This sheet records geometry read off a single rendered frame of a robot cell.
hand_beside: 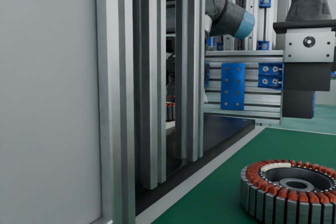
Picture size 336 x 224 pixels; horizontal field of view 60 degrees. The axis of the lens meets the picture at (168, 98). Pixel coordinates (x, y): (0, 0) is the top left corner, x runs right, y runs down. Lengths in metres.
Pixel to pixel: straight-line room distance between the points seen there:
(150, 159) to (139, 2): 0.16
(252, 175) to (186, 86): 0.15
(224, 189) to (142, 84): 0.16
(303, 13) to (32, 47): 1.01
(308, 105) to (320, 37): 0.21
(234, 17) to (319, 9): 0.42
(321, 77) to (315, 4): 0.26
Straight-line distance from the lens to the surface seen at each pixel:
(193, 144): 0.39
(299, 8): 1.14
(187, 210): 0.32
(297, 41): 0.99
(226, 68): 1.12
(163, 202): 0.34
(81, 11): 0.22
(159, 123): 0.31
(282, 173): 0.37
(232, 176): 0.41
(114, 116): 0.23
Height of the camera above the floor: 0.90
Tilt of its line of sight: 7 degrees down
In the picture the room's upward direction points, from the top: straight up
